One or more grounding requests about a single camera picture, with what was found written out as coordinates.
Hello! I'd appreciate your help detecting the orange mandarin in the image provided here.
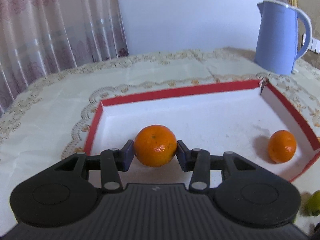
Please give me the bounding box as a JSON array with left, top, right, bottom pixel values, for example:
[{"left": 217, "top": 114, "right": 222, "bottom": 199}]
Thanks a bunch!
[
  {"left": 268, "top": 130, "right": 297, "bottom": 163},
  {"left": 133, "top": 125, "right": 177, "bottom": 167}
]

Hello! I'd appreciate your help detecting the green tomato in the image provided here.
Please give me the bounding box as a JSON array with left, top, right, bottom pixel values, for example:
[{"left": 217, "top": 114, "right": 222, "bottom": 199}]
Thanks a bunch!
[{"left": 305, "top": 190, "right": 320, "bottom": 217}]

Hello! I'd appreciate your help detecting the red shallow cardboard box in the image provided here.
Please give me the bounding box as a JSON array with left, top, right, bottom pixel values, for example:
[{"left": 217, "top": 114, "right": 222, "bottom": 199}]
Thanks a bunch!
[{"left": 84, "top": 80, "right": 319, "bottom": 181}]

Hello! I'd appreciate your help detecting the cream embroidered tablecloth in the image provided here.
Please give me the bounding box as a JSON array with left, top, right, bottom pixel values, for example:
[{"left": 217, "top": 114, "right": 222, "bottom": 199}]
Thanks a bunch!
[{"left": 1, "top": 48, "right": 319, "bottom": 234}]

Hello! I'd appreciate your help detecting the light blue electric kettle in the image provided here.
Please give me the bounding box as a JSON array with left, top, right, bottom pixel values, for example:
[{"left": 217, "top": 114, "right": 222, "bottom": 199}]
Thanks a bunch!
[{"left": 254, "top": 0, "right": 312, "bottom": 75}]

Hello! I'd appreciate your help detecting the pink patterned curtain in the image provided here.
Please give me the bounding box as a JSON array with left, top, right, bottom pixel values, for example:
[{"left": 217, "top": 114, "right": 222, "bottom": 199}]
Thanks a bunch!
[{"left": 1, "top": 0, "right": 128, "bottom": 112}]

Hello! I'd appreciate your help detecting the gold framed headboard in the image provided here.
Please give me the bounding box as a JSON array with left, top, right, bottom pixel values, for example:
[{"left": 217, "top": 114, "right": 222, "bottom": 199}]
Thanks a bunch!
[{"left": 288, "top": 0, "right": 320, "bottom": 69}]

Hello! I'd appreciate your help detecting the white wall switch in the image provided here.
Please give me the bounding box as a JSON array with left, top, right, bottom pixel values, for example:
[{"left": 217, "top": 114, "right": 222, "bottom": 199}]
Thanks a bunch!
[{"left": 302, "top": 33, "right": 320, "bottom": 54}]

